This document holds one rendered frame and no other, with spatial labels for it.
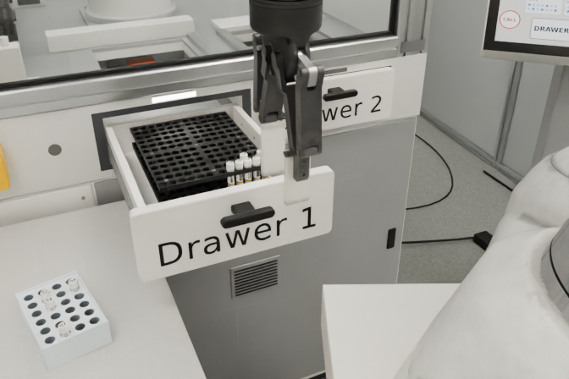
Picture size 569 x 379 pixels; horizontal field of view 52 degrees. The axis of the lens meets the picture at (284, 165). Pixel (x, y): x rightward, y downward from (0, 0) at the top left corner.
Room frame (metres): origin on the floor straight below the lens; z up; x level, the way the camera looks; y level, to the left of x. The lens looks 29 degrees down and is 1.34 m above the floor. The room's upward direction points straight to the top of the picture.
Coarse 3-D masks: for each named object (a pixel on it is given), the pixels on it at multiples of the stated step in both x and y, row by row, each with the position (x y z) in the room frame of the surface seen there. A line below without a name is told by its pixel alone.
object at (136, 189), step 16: (192, 112) 1.00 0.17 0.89; (208, 112) 1.01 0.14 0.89; (240, 112) 1.00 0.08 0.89; (112, 128) 0.93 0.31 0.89; (128, 128) 0.95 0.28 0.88; (240, 128) 0.99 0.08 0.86; (256, 128) 0.93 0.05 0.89; (112, 144) 0.87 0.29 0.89; (128, 144) 0.95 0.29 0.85; (256, 144) 0.92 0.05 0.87; (112, 160) 0.87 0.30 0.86; (128, 160) 0.91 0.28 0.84; (128, 176) 0.76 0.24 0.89; (144, 176) 0.86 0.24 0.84; (272, 176) 0.85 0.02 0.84; (128, 192) 0.74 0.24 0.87; (144, 192) 0.80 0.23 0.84
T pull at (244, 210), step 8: (232, 208) 0.65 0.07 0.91; (240, 208) 0.64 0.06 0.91; (248, 208) 0.64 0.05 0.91; (264, 208) 0.64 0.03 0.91; (272, 208) 0.64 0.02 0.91; (232, 216) 0.62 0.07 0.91; (240, 216) 0.62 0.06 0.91; (248, 216) 0.63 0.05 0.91; (256, 216) 0.63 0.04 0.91; (264, 216) 0.64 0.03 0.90; (272, 216) 0.64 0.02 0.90; (224, 224) 0.61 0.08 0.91; (232, 224) 0.62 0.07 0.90; (240, 224) 0.62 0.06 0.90
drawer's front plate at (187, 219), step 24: (312, 168) 0.72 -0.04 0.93; (216, 192) 0.66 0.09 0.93; (240, 192) 0.66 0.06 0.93; (264, 192) 0.67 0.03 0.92; (312, 192) 0.70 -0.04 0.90; (144, 216) 0.61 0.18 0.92; (168, 216) 0.62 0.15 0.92; (192, 216) 0.63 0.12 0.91; (216, 216) 0.65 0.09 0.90; (288, 216) 0.69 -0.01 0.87; (312, 216) 0.71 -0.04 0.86; (144, 240) 0.61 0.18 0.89; (168, 240) 0.62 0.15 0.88; (192, 240) 0.63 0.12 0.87; (216, 240) 0.64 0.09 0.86; (264, 240) 0.67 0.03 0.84; (288, 240) 0.69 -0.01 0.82; (144, 264) 0.60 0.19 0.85; (192, 264) 0.63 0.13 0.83
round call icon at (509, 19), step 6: (504, 12) 1.21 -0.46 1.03; (510, 12) 1.21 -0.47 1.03; (516, 12) 1.20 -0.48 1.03; (504, 18) 1.20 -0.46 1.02; (510, 18) 1.20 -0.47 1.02; (516, 18) 1.19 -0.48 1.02; (498, 24) 1.19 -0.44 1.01; (504, 24) 1.19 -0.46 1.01; (510, 24) 1.19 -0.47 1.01; (516, 24) 1.19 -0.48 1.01
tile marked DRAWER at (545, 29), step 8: (536, 24) 1.18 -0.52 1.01; (544, 24) 1.17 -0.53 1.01; (552, 24) 1.17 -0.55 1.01; (560, 24) 1.17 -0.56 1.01; (568, 24) 1.16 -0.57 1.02; (536, 32) 1.16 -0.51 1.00; (544, 32) 1.16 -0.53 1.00; (552, 32) 1.16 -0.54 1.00; (560, 32) 1.15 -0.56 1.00; (568, 32) 1.15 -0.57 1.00; (552, 40) 1.15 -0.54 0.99; (560, 40) 1.14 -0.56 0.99; (568, 40) 1.14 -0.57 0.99
